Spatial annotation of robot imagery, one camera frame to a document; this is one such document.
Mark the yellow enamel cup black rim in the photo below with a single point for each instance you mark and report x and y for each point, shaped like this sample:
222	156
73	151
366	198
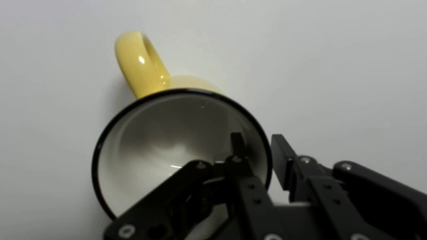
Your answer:
154	134

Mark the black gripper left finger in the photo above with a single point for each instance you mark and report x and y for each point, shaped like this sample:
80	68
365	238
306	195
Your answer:
200	200

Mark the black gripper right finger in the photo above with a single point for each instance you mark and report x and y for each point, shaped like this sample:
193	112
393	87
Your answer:
354	200

